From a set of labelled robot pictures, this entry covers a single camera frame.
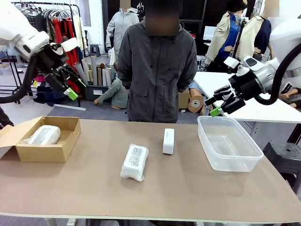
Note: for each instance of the red hanging dress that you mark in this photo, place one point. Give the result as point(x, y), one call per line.
point(70, 30)

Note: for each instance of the small white box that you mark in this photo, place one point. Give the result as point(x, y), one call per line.
point(168, 141)

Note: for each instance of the brown cardboard box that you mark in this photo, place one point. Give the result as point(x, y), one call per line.
point(42, 153)

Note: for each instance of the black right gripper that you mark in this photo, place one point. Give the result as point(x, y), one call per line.
point(245, 86)

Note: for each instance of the black bin of rolls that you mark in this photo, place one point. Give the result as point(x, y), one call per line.
point(94, 93)

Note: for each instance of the thick brown kraft paper roll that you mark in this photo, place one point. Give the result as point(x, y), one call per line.
point(195, 103)

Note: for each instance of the clear plastic container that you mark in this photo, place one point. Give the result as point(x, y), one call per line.
point(229, 162)

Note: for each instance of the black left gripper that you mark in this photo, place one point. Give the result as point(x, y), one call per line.
point(51, 61)

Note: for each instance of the white table leg frame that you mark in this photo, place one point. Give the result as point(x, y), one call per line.
point(70, 221)

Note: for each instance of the person in dark grey jacket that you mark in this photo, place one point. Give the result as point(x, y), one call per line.
point(155, 77)

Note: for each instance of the black plastic stool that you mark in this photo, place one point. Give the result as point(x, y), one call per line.
point(284, 157)

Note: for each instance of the bubble-wrapped white clock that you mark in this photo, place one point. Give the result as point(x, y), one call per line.
point(43, 135)
point(135, 162)

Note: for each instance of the white monitor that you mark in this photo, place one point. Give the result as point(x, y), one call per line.
point(209, 33)

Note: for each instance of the mannequin in beige coat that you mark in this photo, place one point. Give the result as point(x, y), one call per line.
point(223, 35)

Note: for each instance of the cream paper roll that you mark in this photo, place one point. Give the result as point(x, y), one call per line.
point(86, 69)

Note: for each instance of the child mannequin in green sweater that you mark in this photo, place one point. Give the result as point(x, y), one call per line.
point(116, 94)

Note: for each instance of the mannequin in cream jacket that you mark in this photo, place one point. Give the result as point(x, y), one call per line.
point(256, 35)

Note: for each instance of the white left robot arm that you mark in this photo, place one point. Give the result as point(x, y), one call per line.
point(16, 30)

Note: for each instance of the white bar on floor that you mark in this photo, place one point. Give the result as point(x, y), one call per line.
point(70, 107)

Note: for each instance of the small open cardboard carton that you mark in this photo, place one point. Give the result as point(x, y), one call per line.
point(184, 100)

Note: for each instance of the white side table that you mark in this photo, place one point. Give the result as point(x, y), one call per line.
point(258, 110)

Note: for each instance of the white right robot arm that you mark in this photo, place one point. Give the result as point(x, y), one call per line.
point(285, 37)

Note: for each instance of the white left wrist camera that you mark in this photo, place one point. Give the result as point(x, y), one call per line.
point(70, 44)

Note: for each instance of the tall grey paper roll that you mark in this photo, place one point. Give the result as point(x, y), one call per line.
point(94, 70)

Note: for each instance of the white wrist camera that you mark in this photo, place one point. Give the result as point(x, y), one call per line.
point(70, 44)
point(231, 62)

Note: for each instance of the white paper roll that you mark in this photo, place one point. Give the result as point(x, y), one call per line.
point(108, 76)

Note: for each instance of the bystander in dark sleeve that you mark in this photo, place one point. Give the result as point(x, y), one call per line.
point(5, 118)

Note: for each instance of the small grey stool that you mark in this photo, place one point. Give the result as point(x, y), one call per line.
point(94, 50)

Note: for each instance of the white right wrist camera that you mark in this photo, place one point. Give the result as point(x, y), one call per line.
point(231, 62)

